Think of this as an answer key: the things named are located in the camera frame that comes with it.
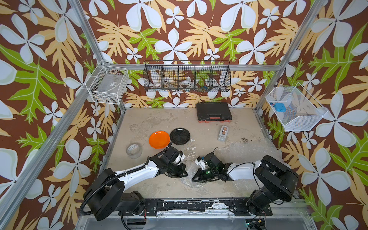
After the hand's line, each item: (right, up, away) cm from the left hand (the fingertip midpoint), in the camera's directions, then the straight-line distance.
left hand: (189, 173), depth 81 cm
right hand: (+1, -4, +2) cm, 5 cm away
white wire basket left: (-50, +53, +6) cm, 73 cm away
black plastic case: (+22, +38, +38) cm, 58 cm away
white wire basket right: (+64, +35, -2) cm, 73 cm away
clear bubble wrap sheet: (+40, +10, +13) cm, 43 cm away
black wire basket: (-1, +62, +17) cm, 64 cm away
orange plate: (-21, +17, +21) cm, 34 cm away
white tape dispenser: (+25, +21, +21) cm, 38 cm away
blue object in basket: (+56, +39, +6) cm, 68 cm away
